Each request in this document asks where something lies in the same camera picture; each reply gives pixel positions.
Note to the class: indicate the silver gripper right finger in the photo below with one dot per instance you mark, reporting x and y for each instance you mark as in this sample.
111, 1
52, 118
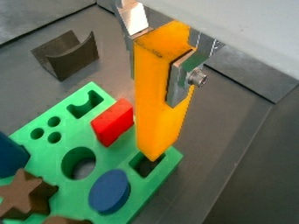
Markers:
186, 72

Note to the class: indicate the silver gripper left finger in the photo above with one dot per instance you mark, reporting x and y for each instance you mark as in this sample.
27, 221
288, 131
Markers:
131, 16

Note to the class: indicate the yellow rectangular block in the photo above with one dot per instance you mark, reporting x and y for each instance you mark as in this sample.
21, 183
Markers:
158, 121

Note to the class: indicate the green shape sorter board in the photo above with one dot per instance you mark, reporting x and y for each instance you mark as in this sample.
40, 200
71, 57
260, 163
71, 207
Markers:
70, 158

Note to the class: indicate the dark grey curved block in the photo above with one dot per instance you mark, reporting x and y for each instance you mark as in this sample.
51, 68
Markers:
64, 55

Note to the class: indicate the red cube block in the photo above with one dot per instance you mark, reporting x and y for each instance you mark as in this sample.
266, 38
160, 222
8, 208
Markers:
114, 122

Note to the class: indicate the blue cylinder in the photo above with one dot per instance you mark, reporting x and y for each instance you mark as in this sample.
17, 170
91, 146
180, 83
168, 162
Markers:
110, 192

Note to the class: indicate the blue octagonal prism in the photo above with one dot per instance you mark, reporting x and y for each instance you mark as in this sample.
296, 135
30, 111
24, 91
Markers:
13, 156

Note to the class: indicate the brown star prism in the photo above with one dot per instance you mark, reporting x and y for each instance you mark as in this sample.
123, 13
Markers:
25, 196

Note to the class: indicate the brown arch-footed block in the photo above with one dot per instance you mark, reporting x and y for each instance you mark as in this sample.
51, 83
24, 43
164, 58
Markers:
64, 220

